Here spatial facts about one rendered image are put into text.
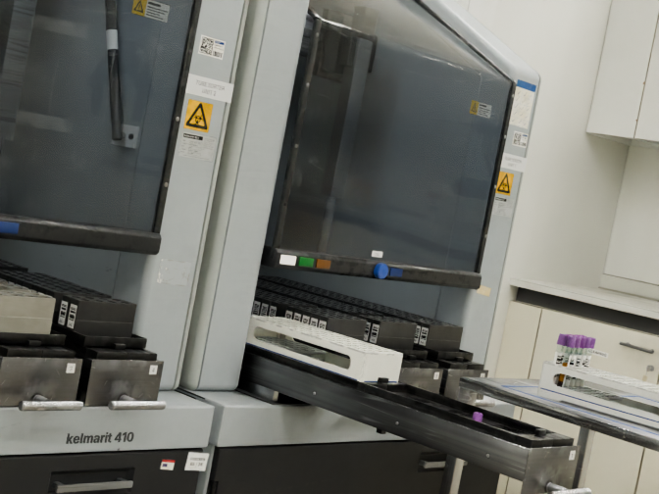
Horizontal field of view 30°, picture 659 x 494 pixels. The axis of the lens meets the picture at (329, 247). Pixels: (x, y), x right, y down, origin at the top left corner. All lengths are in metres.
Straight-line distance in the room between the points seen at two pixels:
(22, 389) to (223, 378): 0.47
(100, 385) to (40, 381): 0.11
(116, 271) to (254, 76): 0.40
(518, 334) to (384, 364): 2.63
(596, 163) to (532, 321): 0.77
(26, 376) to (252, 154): 0.57
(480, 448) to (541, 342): 2.77
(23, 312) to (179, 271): 0.30
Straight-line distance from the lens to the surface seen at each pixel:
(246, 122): 2.08
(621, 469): 4.44
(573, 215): 4.95
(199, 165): 2.02
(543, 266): 4.84
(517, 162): 2.67
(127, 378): 1.90
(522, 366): 4.65
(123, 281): 2.04
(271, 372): 2.14
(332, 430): 2.24
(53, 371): 1.81
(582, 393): 2.21
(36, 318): 1.87
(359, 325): 2.34
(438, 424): 1.90
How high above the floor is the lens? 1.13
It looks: 3 degrees down
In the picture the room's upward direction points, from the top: 11 degrees clockwise
